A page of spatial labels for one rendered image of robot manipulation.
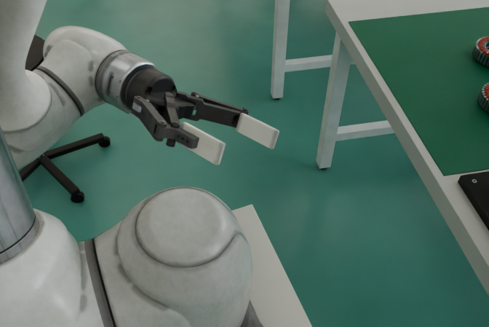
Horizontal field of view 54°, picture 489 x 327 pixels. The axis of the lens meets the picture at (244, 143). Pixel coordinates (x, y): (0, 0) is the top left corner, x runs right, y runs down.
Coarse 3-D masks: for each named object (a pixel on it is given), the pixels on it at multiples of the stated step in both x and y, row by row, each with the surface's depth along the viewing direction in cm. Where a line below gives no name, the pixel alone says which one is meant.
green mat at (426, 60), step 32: (384, 32) 140; (416, 32) 140; (448, 32) 140; (480, 32) 140; (384, 64) 129; (416, 64) 129; (448, 64) 129; (480, 64) 129; (416, 96) 120; (448, 96) 120; (416, 128) 112; (448, 128) 112; (480, 128) 112; (448, 160) 105; (480, 160) 105
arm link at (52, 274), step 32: (0, 128) 46; (0, 160) 45; (0, 192) 45; (0, 224) 45; (32, 224) 49; (0, 256) 46; (32, 256) 48; (64, 256) 51; (96, 256) 56; (0, 288) 45; (32, 288) 47; (64, 288) 50; (96, 288) 52; (0, 320) 46; (32, 320) 47; (64, 320) 49; (96, 320) 51
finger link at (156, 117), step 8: (136, 96) 68; (144, 104) 66; (136, 112) 68; (144, 112) 66; (152, 112) 64; (144, 120) 65; (152, 120) 63; (160, 120) 62; (152, 128) 63; (152, 136) 63
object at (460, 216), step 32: (352, 0) 153; (384, 0) 153; (416, 0) 153; (448, 0) 153; (480, 0) 153; (352, 32) 140; (384, 96) 121; (416, 160) 109; (448, 192) 99; (448, 224) 99; (480, 224) 93; (480, 256) 89
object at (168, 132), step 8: (160, 128) 61; (168, 128) 62; (176, 128) 62; (160, 136) 62; (168, 136) 62; (176, 136) 62; (184, 136) 61; (192, 136) 61; (184, 144) 62; (192, 144) 61
